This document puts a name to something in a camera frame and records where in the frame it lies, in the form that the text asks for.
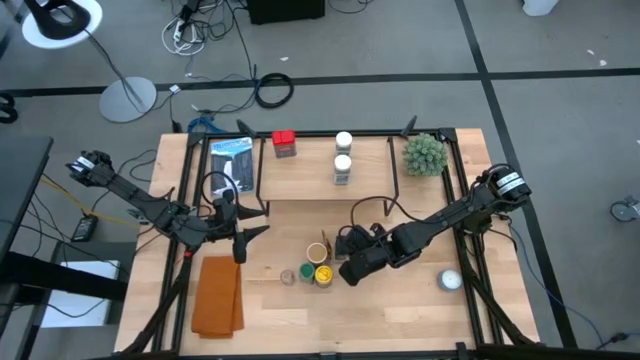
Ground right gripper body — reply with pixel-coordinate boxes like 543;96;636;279
339;223;404;287

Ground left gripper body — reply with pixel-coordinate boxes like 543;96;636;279
209;197;249;265

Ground chili onion jar yellow lid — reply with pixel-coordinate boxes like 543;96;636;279
313;264;334;290

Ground furikake jar tan lid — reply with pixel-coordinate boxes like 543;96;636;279
306;241;329;266

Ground smoked paprika tin red lid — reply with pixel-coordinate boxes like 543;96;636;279
271;129;298;160

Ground white lid bagel seasoning jar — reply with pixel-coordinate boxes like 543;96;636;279
332;153;353;187
333;130;354;156

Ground wooden shelf black metal legs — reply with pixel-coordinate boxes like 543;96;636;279
254;133;401;217

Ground waterfall cover book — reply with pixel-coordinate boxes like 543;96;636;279
209;136;256;197

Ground orange folded cloth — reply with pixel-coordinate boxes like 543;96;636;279
190;254;245;340

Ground small white round candle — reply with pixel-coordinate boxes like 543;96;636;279
437;268;464;293

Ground green potted plant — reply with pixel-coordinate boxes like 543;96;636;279
401;132;450;178

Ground black power adapter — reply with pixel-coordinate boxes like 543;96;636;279
71;214;100;244

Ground white floor lamp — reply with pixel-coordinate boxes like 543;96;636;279
20;0;158;124

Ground white box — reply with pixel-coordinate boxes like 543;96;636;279
39;259;121;330

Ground black box on floor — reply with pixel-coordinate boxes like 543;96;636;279
246;0;327;26

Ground black desk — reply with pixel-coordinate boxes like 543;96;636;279
0;134;129;304

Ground grey caster wheel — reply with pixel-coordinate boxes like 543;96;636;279
609;196;640;224

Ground white container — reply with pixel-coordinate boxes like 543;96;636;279
522;0;560;17

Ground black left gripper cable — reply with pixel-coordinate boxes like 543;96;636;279
201;170;240;201

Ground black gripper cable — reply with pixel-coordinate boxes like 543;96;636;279
349;195;426;234
201;170;240;201

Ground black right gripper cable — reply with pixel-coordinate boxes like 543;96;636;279
349;195;426;234

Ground blue coiled cable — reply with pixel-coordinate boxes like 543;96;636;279
187;115;226;135

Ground black metal table frame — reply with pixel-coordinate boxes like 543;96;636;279
117;127;546;360

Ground black coiled floor cable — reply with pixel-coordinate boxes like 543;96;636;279
253;72;295;110

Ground yellow cable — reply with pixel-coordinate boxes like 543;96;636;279
39;174;141;231

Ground long blue floor cable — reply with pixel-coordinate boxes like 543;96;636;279
509;219;609;346

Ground white cable bundle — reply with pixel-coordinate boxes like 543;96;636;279
160;14;207;57

